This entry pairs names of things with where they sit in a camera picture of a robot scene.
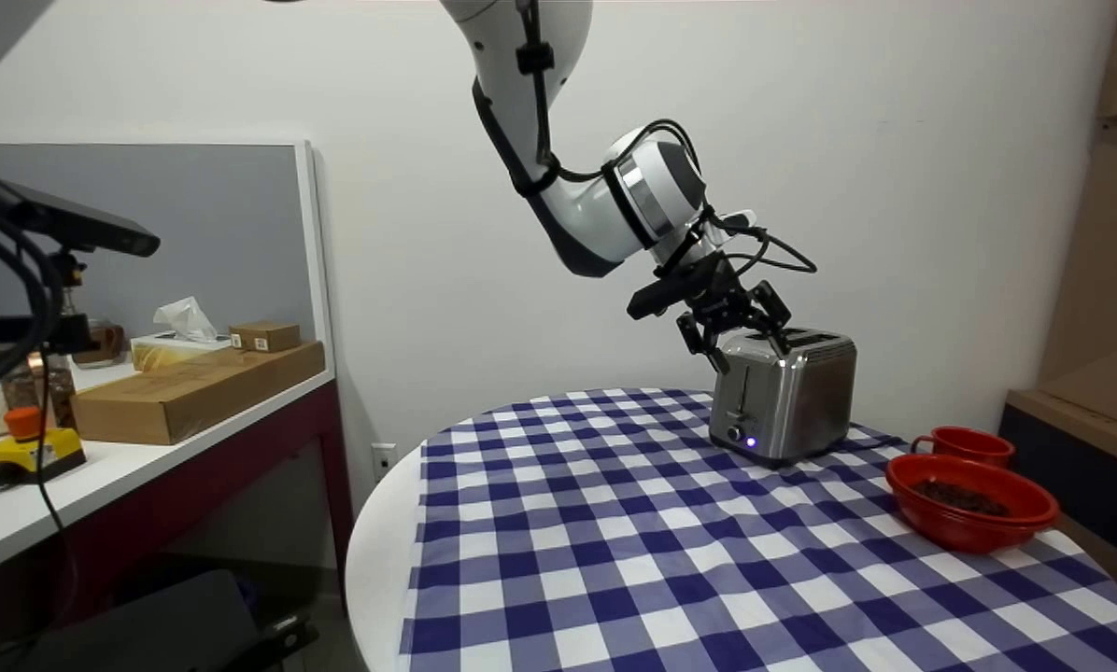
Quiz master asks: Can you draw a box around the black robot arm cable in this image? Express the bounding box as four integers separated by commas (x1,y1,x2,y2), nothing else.
470,0,822,281

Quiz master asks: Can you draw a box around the yellow tool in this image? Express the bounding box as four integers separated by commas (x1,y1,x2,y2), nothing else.
0,403,91,493

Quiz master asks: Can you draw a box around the black camera bar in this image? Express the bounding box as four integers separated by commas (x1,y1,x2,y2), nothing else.
0,177,165,260

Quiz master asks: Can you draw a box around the flat brown cardboard box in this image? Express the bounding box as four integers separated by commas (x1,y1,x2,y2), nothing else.
70,337,329,449

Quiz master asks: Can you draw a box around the white desk with red side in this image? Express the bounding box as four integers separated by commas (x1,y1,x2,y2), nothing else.
0,357,355,651

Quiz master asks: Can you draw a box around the thick black camera cable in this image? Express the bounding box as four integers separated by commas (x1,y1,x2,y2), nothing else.
0,203,83,537

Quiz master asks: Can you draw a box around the white tissue box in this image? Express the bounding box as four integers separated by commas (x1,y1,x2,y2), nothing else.
126,294,245,374

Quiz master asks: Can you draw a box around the silver two-slot toaster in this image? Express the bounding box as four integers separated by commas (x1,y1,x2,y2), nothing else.
708,324,861,472

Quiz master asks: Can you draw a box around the blue white checkered tablecloth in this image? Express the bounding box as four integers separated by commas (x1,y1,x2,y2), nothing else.
399,385,1117,672

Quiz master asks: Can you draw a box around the black office chair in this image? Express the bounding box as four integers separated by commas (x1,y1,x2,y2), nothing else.
0,564,326,672

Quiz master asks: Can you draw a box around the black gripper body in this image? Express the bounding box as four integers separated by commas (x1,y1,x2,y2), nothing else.
628,243,763,324

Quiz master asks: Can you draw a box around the small brown box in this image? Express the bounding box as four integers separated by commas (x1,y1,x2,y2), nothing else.
233,318,306,356

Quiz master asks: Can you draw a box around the round white table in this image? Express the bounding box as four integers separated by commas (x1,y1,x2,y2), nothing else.
342,426,461,672

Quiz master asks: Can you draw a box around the grey partition panel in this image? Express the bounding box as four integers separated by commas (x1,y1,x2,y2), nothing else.
0,138,337,352

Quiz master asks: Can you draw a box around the red bowl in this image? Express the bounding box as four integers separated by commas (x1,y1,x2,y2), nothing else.
883,452,1065,558

